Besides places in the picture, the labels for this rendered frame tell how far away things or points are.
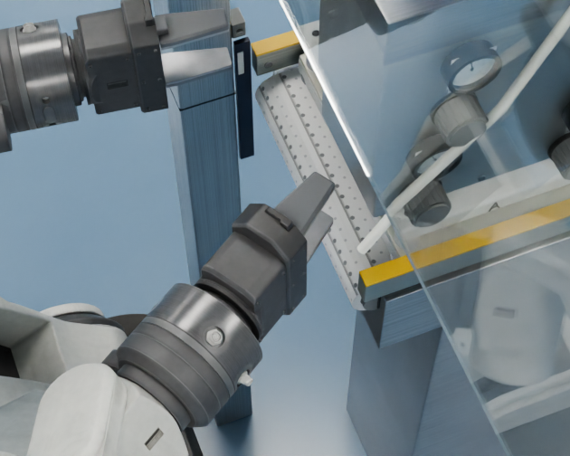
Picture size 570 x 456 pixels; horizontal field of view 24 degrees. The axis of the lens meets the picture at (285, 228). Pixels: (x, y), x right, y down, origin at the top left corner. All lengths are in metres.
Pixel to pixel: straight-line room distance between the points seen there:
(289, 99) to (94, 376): 0.46
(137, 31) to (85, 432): 0.35
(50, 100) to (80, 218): 1.18
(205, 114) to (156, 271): 0.88
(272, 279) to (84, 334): 0.48
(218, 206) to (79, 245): 0.77
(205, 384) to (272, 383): 1.16
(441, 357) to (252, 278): 0.56
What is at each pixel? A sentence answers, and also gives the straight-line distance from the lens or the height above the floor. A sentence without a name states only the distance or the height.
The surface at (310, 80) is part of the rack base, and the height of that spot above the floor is 0.91.
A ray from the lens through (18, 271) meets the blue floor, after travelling 2.25.
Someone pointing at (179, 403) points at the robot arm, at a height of 1.05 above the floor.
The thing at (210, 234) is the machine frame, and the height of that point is 0.59.
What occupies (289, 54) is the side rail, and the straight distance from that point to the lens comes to 1.30.
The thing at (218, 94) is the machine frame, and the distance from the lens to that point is 1.34.
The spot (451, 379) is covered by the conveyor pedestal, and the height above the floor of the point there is 0.51.
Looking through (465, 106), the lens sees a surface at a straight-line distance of 0.53.
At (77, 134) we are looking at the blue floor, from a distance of 2.38.
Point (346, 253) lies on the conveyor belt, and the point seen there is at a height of 0.88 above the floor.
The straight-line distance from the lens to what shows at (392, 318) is 1.23.
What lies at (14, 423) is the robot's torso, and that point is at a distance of 1.36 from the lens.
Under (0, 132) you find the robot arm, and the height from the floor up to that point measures 1.05.
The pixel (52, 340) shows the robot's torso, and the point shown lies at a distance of 1.39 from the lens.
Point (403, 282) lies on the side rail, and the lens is 1.18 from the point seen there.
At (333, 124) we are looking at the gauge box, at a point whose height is 1.11.
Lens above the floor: 1.94
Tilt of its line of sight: 60 degrees down
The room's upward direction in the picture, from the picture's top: straight up
